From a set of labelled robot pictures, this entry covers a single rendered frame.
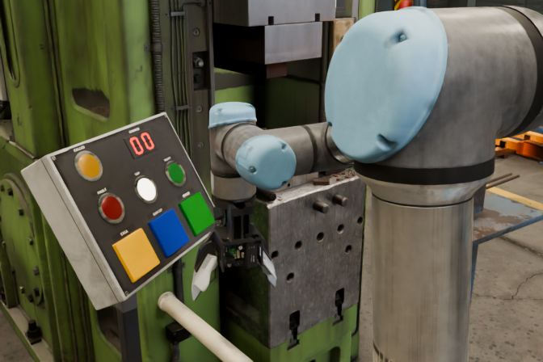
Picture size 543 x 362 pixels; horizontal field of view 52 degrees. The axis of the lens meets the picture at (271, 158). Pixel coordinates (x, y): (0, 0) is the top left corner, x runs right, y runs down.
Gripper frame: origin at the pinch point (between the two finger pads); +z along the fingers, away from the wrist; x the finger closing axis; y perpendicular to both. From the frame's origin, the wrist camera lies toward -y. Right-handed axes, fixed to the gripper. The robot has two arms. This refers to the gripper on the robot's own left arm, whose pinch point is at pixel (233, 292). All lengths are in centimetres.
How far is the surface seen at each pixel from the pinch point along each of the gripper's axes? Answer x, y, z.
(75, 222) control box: -26.0, -5.0, -15.4
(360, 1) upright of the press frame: 62, -81, -47
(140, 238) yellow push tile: -15.5, -7.5, -9.5
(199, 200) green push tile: -2.0, -22.2, -9.4
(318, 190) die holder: 36, -47, 2
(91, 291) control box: -24.6, -3.8, -2.5
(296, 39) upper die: 30, -51, -39
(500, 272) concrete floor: 171, -123, 94
